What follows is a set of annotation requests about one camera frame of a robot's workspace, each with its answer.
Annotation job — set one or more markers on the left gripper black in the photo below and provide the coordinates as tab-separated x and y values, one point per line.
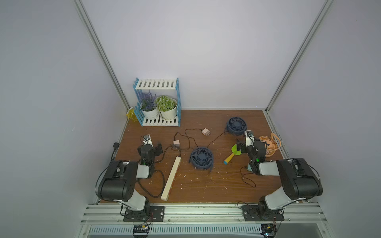
156	148

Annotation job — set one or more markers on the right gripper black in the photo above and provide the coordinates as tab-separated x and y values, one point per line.
242	147

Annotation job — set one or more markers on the cream power strip red sockets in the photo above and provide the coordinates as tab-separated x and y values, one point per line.
169	183

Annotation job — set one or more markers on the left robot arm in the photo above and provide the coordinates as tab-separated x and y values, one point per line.
119	180

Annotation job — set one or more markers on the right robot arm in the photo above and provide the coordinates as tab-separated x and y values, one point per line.
298	182

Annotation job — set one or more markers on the orange desk fan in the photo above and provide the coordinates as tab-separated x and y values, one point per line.
273	143

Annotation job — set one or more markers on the dark blue desk fan far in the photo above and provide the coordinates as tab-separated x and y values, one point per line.
236	126

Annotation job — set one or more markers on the dark blue desk fan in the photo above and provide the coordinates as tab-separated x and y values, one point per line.
202	158
236	126

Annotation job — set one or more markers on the dark blue desk fan near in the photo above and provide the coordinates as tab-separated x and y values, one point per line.
202	158

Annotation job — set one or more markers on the green yellow toy shovel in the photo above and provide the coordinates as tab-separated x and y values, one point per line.
234	152

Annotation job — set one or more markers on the yellow object beside shelf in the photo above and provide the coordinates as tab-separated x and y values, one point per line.
131	115

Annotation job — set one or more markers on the lavender plant white pot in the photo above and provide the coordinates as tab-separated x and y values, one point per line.
148	105

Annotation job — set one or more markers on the green plant white pot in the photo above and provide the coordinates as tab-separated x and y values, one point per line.
167	107

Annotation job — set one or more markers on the blue white slatted shelf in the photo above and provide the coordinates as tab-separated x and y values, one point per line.
168	87

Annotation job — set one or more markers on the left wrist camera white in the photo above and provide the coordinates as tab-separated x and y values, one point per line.
147	140

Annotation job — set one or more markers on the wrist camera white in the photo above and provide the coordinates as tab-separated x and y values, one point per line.
249	138
147	140

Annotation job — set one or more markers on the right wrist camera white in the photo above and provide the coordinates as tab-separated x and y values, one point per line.
249	138

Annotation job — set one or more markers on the thin black near fan cable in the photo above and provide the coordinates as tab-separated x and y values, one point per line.
188	139

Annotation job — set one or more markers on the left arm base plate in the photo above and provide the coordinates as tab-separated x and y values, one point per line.
148	214

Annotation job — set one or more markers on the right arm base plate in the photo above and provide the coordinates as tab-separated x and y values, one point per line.
261	214

